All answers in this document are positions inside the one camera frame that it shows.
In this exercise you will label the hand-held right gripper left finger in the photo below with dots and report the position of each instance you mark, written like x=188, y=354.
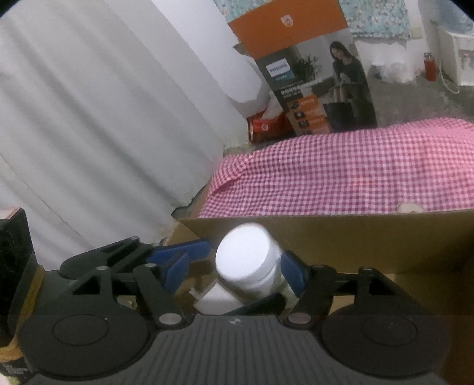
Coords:
x=177, y=274

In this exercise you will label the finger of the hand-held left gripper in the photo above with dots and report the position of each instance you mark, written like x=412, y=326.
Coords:
x=174, y=250

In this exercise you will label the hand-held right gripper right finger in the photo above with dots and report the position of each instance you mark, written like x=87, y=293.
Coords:
x=292, y=274

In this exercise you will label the white plastic jar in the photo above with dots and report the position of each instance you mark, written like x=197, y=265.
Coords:
x=240, y=255

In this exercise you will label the brown cardboard box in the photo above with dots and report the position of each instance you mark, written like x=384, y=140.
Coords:
x=370, y=244

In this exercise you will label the white charger plug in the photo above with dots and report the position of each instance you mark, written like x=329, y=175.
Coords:
x=214, y=301

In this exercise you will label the dark printed packet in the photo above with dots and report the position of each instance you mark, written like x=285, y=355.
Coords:
x=11, y=366

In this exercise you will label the pink checkered cloth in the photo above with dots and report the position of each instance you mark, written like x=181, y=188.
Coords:
x=333, y=170

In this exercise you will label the red tissue pack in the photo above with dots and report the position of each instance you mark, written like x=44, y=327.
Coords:
x=266, y=127

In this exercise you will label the white curtain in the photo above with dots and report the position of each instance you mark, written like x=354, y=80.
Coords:
x=92, y=111

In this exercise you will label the white plastic bags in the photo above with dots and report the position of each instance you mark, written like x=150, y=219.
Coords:
x=396, y=72

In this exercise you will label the red bottle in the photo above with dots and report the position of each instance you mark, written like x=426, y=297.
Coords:
x=429, y=68

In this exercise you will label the orange printed appliance carton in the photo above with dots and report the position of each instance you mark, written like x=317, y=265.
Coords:
x=289, y=22

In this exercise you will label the white water dispenser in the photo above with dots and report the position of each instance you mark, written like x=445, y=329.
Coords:
x=459, y=59

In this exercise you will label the blue water jug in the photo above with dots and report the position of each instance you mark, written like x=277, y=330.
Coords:
x=459, y=16

